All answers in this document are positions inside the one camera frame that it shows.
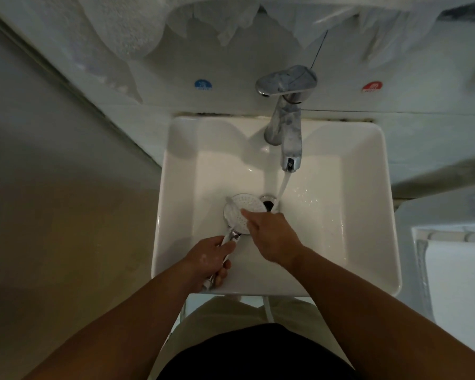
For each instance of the person's right hand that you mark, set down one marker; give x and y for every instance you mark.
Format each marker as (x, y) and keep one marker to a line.
(275, 237)

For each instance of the person's left hand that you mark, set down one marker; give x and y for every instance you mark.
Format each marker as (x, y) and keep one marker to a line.
(207, 261)

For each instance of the chrome shower head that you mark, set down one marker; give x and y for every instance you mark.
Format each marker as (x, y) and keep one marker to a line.
(237, 219)

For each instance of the white toothbrush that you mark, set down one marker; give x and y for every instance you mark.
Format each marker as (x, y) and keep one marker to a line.
(234, 203)

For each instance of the white ceramic sink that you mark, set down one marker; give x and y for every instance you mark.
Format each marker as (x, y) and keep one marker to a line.
(348, 217)

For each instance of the chrome sink faucet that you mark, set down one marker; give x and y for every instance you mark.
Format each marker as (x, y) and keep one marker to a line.
(291, 122)

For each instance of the person's left forearm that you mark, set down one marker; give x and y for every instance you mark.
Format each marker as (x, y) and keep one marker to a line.
(118, 328)

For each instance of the person's right forearm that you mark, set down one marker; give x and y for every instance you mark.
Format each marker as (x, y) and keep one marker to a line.
(388, 332)

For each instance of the black shirt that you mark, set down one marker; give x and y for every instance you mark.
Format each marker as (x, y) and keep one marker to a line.
(257, 356)

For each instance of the white toilet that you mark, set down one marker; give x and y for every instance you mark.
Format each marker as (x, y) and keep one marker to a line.
(463, 292)

